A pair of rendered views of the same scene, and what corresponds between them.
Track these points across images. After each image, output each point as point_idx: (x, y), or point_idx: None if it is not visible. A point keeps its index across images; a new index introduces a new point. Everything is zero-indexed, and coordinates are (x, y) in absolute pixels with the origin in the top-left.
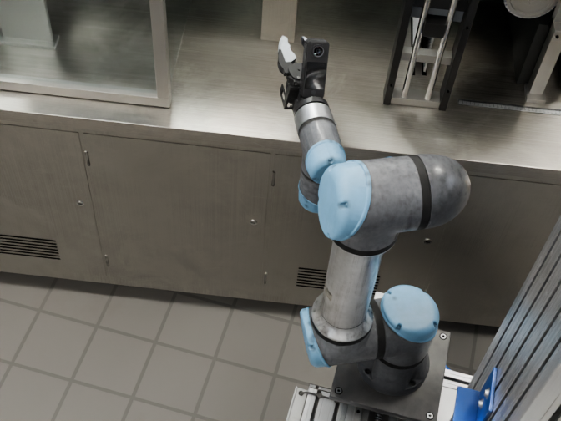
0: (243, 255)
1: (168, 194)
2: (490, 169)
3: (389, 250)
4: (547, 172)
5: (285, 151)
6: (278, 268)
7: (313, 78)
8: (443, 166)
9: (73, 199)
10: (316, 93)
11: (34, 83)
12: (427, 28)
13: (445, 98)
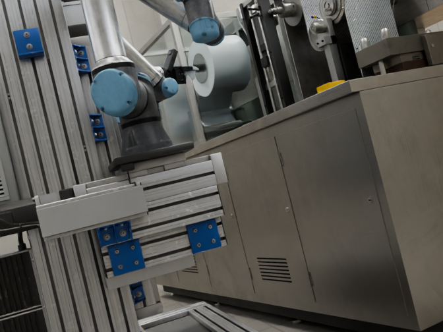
0: (238, 250)
1: None
2: (270, 119)
3: (278, 225)
4: (289, 109)
5: (223, 151)
6: (251, 261)
7: (166, 62)
8: None
9: None
10: (165, 68)
11: None
12: (261, 62)
13: (283, 103)
